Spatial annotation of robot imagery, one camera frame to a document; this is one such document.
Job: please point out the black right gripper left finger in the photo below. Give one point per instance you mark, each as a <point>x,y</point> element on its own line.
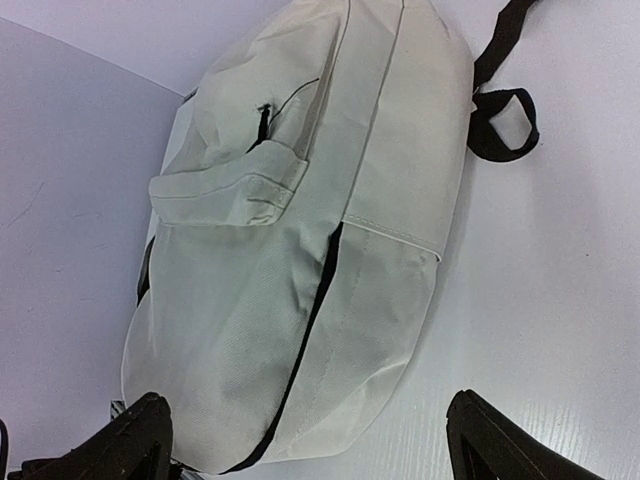
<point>136,445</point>

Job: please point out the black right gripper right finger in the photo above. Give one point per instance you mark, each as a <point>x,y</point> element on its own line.
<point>485,444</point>

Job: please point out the cream white backpack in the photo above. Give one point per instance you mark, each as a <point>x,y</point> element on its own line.
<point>300,226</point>

